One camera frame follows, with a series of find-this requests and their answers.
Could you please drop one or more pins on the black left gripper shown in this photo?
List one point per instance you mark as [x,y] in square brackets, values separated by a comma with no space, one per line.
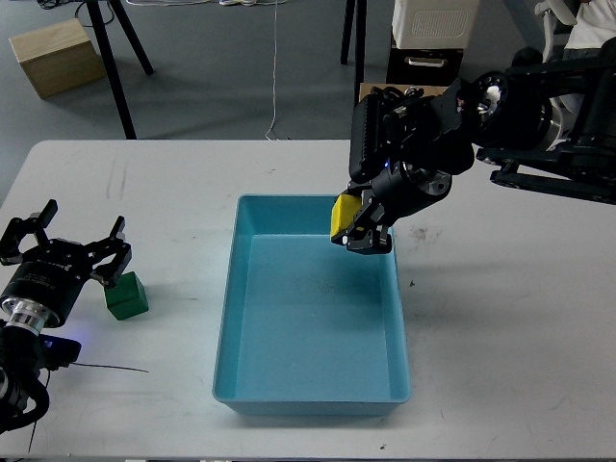
[50,275]

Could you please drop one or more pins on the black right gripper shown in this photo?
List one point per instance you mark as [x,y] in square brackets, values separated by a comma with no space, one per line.
[398,191]

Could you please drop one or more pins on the yellow block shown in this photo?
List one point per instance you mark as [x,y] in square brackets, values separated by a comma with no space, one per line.
[344,209]

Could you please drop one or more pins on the green block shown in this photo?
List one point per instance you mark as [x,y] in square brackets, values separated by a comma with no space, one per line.
[127,298]

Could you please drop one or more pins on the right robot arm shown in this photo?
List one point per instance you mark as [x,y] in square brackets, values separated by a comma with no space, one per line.
[548,128]

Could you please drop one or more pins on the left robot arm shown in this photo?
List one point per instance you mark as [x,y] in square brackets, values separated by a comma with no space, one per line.
[24,353]

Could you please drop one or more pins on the wooden box left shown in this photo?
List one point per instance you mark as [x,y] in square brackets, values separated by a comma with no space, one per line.
[58,58]

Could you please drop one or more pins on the white appliance box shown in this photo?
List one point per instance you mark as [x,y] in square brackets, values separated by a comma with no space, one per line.
[432,24]

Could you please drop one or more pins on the blue plastic bin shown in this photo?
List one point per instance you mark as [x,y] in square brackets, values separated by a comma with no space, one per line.
[307,327]

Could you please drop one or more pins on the black drawer cabinet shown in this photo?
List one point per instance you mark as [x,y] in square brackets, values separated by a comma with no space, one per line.
[437,67]

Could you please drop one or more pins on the white office chair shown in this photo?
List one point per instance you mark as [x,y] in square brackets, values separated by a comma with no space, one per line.
[559,17]

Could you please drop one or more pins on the seated person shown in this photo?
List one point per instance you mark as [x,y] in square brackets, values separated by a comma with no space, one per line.
[595,25]

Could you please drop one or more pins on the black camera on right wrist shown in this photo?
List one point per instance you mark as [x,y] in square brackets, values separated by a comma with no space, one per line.
[368,141]

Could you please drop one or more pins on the black cable tie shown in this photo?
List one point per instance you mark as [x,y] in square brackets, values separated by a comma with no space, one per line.
[80,364]

